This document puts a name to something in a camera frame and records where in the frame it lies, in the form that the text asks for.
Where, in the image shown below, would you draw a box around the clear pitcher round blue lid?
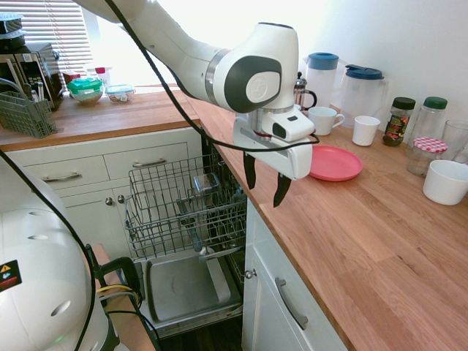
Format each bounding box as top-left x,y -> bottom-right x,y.
303,51 -> 347,111

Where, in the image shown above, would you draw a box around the clear glass in rack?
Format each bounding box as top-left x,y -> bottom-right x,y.
192,173 -> 221,195

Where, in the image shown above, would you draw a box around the white mug with handle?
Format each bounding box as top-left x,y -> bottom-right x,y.
307,106 -> 346,137

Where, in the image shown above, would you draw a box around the food container green lid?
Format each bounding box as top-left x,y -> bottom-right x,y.
66,76 -> 105,107

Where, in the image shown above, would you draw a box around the white ceramic bowl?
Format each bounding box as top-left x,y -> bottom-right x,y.
422,159 -> 468,206

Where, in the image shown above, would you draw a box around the metal drawer handle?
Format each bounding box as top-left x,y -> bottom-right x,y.
274,277 -> 309,331
132,158 -> 167,170
42,172 -> 83,183

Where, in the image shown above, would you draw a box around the yellow cable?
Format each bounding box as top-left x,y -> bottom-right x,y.
96,284 -> 137,294

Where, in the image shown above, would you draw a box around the small red box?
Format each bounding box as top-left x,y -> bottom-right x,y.
61,70 -> 82,87

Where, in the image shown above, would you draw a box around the grey wire dishwasher rack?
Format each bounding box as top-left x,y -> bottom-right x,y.
124,154 -> 248,262

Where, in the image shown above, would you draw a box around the stacked items on oven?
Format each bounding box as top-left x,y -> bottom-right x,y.
0,12 -> 28,50

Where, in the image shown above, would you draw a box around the white handleless cup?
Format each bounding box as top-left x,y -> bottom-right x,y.
351,115 -> 382,147

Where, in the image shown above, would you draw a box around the food container blue lid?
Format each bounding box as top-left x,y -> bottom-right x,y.
105,84 -> 137,105

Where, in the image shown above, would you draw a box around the small glass french press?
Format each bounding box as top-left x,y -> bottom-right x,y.
293,71 -> 319,113

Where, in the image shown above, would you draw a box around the pink round plate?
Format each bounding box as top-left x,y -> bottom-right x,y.
308,144 -> 364,182

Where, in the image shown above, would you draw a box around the black toaster oven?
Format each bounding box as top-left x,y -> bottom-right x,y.
0,42 -> 64,111

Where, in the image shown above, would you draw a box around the clear jar green lid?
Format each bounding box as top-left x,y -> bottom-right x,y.
414,96 -> 449,148

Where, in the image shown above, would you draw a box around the black table clamp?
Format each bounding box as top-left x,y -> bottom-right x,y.
94,256 -> 142,312

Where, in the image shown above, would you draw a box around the clear pitcher dark blue lid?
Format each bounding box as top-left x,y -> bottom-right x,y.
339,64 -> 389,127

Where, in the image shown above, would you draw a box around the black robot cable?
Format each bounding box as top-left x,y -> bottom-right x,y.
104,0 -> 321,153

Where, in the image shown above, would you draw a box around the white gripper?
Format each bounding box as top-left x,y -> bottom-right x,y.
233,116 -> 316,209

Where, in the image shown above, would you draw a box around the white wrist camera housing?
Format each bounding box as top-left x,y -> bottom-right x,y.
261,108 -> 316,143

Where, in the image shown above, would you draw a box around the grey plastic cutlery basket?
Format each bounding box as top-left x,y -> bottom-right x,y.
0,78 -> 60,140

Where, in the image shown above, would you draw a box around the open dishwasher door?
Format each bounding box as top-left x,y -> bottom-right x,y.
132,247 -> 245,338

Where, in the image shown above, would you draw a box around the dark coffee jar black lid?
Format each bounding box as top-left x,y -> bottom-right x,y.
382,97 -> 417,148

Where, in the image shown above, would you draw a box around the wooden robot mounting board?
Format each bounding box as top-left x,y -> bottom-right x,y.
90,244 -> 159,351

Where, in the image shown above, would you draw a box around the window blind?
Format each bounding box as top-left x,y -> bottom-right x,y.
13,0 -> 93,71

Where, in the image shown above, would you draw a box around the clear glass tumbler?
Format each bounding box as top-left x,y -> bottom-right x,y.
439,119 -> 468,164

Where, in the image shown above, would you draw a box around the glass jar red checked lid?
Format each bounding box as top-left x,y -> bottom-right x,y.
406,136 -> 449,178

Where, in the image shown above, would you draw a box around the white bottle red cap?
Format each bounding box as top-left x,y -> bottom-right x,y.
95,66 -> 113,87

